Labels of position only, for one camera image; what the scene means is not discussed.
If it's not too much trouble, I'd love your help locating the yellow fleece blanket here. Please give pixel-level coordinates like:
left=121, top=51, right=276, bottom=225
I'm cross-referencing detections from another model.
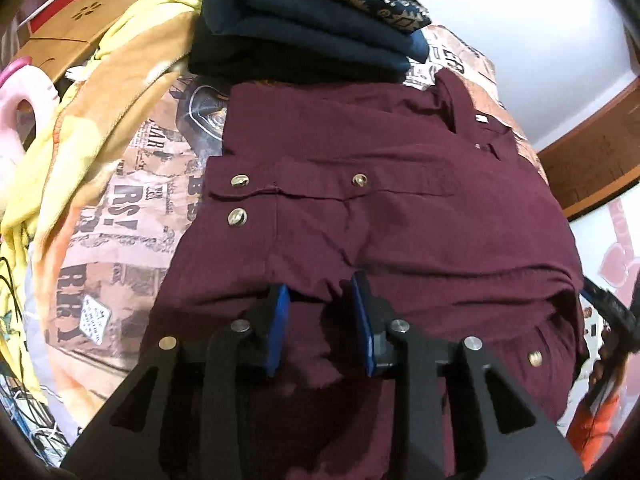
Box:
left=0, top=0, right=211, bottom=411

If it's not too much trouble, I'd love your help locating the pink plastic toy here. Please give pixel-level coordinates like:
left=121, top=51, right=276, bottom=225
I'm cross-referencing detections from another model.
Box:
left=0, top=57, right=62, bottom=211

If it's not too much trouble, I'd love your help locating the orange cloth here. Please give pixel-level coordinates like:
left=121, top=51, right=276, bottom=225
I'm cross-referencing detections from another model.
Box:
left=567, top=385, right=624, bottom=468

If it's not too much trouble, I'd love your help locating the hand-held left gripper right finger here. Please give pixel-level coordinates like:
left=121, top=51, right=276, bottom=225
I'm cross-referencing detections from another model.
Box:
left=349, top=271, right=587, bottom=480

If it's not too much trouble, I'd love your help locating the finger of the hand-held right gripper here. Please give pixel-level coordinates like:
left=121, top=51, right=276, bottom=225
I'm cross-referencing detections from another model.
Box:
left=580, top=275, right=640, bottom=361

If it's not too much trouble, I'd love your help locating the red box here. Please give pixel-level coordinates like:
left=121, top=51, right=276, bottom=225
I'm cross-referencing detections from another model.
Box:
left=17, top=0, right=91, bottom=27

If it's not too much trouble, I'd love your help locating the stack of folded dark clothes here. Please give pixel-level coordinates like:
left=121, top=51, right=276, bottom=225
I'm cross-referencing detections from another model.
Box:
left=201, top=0, right=432, bottom=74

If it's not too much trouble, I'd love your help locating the wardrobe with pink hearts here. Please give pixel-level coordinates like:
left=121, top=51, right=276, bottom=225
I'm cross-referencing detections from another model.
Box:
left=535, top=77, right=640, bottom=301

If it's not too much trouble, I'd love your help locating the black folded garment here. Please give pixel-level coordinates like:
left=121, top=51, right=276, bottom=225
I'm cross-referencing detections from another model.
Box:
left=187, top=25, right=407, bottom=86

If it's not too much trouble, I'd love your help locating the maroon button-up shirt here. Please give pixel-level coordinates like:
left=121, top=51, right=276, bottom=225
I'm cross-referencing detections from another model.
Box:
left=140, top=67, right=593, bottom=480

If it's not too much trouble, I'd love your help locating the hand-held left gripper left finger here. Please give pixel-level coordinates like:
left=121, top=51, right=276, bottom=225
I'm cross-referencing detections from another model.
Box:
left=60, top=284, right=293, bottom=480

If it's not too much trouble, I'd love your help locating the printed bed blanket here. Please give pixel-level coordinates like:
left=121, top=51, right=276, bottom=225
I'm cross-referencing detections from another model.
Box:
left=22, top=22, right=553, bottom=466

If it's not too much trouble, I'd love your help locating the wooden folding table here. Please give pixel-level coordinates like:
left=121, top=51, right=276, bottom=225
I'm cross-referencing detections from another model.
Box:
left=10, top=0, right=197, bottom=81

